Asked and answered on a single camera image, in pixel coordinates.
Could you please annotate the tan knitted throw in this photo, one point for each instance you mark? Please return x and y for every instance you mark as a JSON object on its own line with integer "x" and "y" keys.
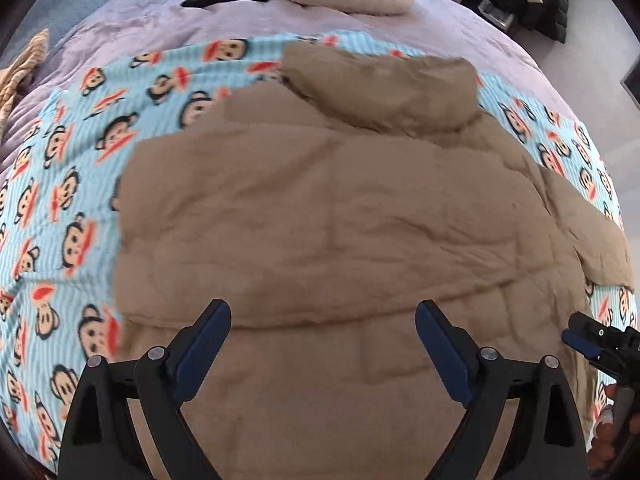
{"x": 22, "y": 70}

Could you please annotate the lavender bedspread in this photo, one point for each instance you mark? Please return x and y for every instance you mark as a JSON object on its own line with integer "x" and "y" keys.
{"x": 165, "y": 25}

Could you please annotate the tan puffer jacket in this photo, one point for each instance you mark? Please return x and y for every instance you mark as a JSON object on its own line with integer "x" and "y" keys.
{"x": 325, "y": 220}

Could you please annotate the person's right hand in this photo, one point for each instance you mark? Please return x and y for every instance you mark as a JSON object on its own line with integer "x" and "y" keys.
{"x": 604, "y": 440}

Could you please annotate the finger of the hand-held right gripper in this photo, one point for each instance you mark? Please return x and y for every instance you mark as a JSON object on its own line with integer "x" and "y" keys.
{"x": 582, "y": 344}
{"x": 595, "y": 322}

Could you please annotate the dark flat screen television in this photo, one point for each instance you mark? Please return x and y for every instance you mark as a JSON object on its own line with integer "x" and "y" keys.
{"x": 632, "y": 85}

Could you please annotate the monkey print striped blanket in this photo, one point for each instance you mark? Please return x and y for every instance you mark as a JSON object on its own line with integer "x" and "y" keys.
{"x": 65, "y": 200}

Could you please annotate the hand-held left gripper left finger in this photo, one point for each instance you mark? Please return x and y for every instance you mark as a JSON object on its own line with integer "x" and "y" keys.
{"x": 202, "y": 347}

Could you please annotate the blue quilted cushion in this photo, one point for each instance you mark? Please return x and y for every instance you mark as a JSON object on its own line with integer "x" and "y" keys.
{"x": 60, "y": 5}

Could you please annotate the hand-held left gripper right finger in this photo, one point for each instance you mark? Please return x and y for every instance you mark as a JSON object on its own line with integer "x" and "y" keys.
{"x": 442, "y": 347}

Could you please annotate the black puffer coat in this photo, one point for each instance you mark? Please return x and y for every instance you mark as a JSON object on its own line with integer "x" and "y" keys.
{"x": 547, "y": 5}

